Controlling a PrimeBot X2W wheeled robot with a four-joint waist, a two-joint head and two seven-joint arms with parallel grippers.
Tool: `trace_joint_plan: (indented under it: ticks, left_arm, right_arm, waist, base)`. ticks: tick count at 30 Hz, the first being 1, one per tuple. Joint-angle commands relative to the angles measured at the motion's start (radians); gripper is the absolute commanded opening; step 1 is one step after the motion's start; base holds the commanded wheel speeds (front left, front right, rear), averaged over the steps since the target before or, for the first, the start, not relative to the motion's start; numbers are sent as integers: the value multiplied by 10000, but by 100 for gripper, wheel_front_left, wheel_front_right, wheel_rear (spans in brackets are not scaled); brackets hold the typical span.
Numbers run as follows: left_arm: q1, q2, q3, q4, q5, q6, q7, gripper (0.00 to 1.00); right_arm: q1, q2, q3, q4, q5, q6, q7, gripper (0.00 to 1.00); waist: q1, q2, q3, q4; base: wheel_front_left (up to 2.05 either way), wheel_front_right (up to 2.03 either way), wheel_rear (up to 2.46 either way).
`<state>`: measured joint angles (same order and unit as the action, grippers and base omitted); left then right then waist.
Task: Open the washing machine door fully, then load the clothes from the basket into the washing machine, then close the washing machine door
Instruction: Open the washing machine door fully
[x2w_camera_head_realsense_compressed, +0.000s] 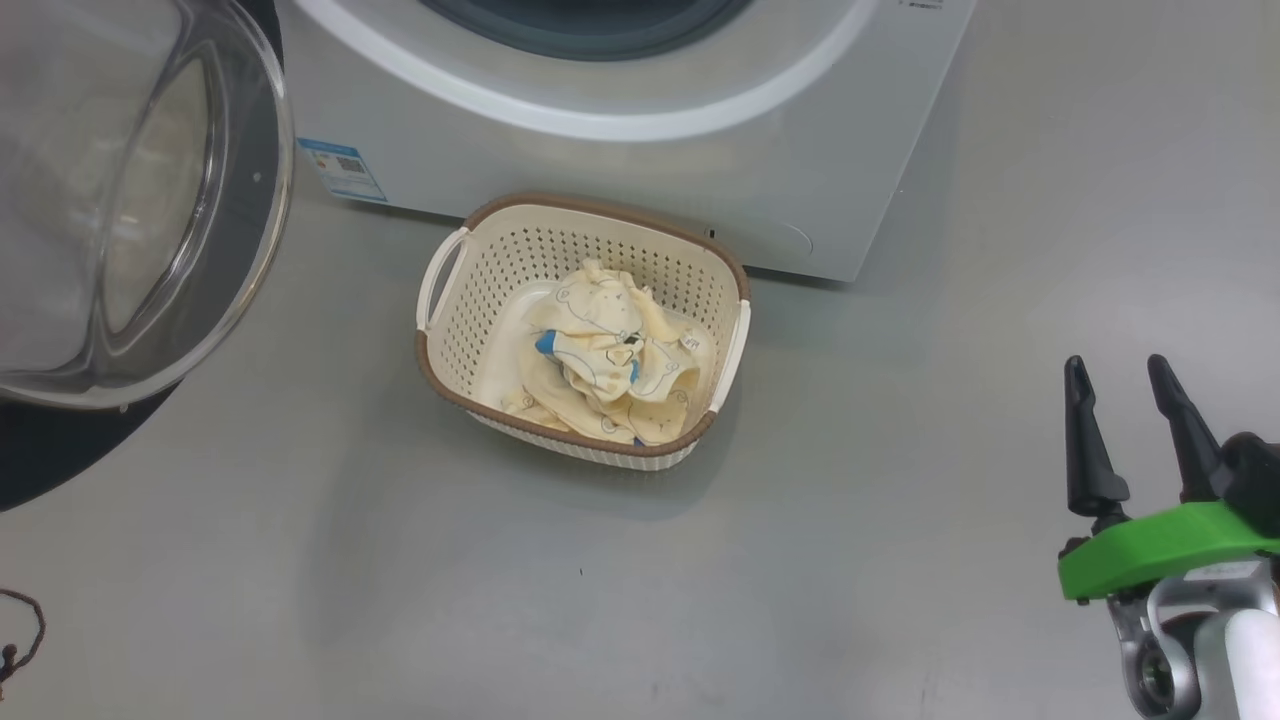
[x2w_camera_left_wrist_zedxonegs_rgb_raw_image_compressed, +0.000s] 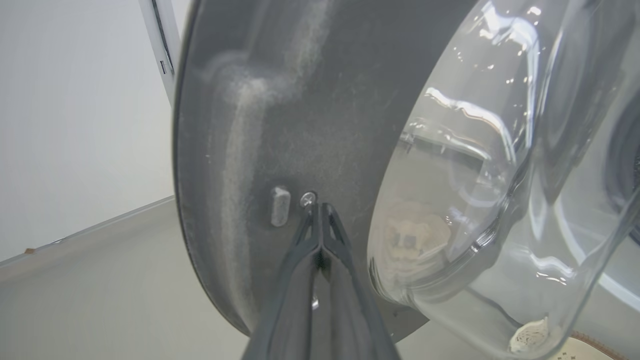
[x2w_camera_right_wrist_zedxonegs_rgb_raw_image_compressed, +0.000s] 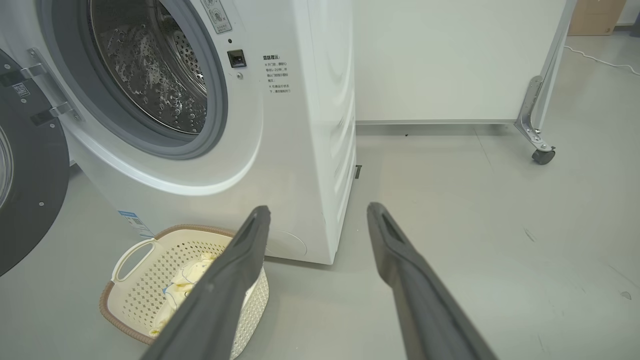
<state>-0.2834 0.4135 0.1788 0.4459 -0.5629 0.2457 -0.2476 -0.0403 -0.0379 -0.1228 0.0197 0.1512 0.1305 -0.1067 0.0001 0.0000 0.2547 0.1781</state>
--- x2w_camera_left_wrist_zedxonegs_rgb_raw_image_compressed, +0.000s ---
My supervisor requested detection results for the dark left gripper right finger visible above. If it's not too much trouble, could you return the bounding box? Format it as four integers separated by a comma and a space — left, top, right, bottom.
314, 202, 401, 360

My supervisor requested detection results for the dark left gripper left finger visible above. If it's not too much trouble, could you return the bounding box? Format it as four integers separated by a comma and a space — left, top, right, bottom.
242, 202, 321, 360

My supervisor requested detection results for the grey washing machine door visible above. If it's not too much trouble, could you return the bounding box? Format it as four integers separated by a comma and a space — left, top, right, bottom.
172, 0, 640, 360

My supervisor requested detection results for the white washing machine body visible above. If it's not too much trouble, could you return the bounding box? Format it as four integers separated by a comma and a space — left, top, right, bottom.
139, 0, 182, 107

